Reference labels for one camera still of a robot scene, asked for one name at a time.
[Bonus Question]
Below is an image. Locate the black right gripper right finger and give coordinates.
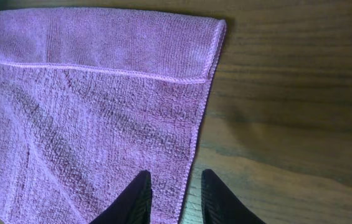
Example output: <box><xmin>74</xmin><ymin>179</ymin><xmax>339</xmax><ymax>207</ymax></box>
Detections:
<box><xmin>201</xmin><ymin>169</ymin><xmax>265</xmax><ymax>224</ymax></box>

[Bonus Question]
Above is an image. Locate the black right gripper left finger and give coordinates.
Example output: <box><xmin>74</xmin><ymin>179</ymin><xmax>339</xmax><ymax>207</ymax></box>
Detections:
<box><xmin>90</xmin><ymin>170</ymin><xmax>153</xmax><ymax>224</ymax></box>

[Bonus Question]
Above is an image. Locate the purple microfiber cloth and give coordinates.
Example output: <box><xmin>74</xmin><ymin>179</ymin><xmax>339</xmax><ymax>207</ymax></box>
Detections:
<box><xmin>0</xmin><ymin>7</ymin><xmax>226</xmax><ymax>223</ymax></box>

